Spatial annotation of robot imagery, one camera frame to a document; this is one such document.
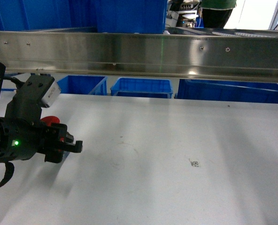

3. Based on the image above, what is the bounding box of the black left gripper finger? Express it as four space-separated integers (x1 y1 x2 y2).
60 141 83 153

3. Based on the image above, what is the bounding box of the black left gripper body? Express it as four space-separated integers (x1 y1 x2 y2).
0 93 69 163

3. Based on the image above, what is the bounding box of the red mushroom push button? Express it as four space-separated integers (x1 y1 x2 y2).
41 116 60 127

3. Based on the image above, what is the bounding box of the blue bin lower left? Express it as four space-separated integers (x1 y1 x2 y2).
57 75 107 96

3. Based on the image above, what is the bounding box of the blue bin lower centre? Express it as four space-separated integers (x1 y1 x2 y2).
110 77 173 98

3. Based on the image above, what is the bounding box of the small QR code sticker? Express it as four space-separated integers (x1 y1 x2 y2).
188 158 201 167

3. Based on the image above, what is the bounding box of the large blue bin upper left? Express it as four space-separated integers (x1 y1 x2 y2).
0 0 97 31

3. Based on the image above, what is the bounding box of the blue bin upper centre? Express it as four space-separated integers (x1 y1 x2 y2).
94 0 167 34

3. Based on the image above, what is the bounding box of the blue bin lower right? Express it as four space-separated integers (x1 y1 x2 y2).
175 79 278 104

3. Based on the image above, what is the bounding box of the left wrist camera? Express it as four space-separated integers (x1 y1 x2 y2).
17 75 61 108

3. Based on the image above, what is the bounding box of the stainless steel shelf rail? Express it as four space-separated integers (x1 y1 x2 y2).
0 28 278 83

